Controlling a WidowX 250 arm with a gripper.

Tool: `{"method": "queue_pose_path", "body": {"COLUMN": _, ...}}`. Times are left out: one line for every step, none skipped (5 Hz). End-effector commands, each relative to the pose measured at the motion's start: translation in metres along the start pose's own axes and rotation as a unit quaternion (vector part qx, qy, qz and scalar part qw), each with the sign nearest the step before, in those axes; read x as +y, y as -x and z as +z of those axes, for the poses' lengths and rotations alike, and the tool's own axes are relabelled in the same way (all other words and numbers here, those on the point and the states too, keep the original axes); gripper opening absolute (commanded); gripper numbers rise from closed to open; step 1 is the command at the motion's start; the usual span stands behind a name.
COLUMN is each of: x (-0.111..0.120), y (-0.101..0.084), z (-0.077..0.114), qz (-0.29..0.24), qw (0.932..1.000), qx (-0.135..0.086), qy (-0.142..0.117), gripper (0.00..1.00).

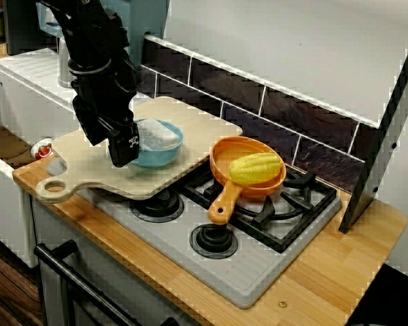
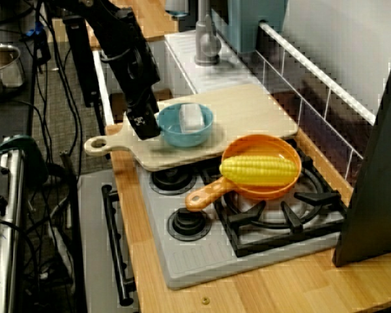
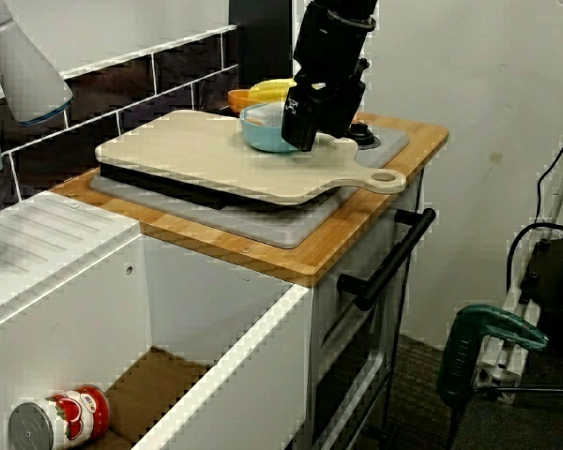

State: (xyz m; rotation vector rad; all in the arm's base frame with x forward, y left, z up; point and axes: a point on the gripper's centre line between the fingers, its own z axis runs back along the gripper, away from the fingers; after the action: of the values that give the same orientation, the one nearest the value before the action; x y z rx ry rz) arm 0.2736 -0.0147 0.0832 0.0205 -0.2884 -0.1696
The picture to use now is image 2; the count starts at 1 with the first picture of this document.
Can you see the aluminium extrusion frame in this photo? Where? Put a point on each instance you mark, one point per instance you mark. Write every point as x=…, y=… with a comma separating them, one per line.
x=6, y=228

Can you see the black upright side panel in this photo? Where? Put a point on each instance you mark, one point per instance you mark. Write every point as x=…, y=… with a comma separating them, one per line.
x=374, y=195

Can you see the orange toy frying pan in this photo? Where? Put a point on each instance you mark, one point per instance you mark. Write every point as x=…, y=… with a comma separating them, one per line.
x=264, y=192

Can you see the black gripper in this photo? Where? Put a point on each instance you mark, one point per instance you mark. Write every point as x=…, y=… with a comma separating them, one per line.
x=137, y=78

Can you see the black stove knob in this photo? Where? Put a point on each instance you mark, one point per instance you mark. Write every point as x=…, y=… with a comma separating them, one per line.
x=189, y=225
x=172, y=182

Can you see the white backsplash ledge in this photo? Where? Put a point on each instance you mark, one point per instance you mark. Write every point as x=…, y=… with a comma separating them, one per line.
x=316, y=71

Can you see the grey toy stove top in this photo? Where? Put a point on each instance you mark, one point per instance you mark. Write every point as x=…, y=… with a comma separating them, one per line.
x=195, y=261

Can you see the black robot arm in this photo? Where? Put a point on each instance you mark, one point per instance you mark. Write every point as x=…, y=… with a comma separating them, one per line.
x=117, y=36

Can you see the brass screw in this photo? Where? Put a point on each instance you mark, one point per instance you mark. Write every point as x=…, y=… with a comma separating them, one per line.
x=204, y=300

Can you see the white toy sink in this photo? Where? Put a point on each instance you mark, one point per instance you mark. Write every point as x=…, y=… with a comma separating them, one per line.
x=215, y=78

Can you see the light blue plastic bowl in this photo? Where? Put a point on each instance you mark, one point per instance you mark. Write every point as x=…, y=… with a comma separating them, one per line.
x=185, y=138

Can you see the grey toy faucet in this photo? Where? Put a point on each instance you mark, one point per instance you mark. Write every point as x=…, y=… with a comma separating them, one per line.
x=207, y=42

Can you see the light wooden cutting board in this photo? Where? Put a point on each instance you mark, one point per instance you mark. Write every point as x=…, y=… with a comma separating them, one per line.
x=247, y=111

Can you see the steel cooking pot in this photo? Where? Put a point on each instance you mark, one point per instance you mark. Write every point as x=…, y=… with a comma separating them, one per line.
x=3, y=68

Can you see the teal blue appliance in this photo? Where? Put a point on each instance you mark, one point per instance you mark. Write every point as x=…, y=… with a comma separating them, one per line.
x=254, y=23

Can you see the blue connector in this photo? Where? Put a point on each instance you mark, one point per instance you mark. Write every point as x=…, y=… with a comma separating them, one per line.
x=36, y=29

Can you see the black burner grate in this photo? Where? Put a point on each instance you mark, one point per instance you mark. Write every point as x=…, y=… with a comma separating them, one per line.
x=247, y=218

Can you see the green clamp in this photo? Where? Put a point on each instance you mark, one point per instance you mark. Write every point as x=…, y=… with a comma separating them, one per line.
x=26, y=146

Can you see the toy oven door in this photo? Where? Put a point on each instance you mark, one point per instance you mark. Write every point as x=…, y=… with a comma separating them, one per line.
x=91, y=228

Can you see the black upright post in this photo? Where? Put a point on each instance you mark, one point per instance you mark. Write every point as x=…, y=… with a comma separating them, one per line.
x=84, y=71

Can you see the yellow toy corn cob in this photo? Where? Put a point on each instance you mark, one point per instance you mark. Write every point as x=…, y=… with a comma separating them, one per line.
x=257, y=169

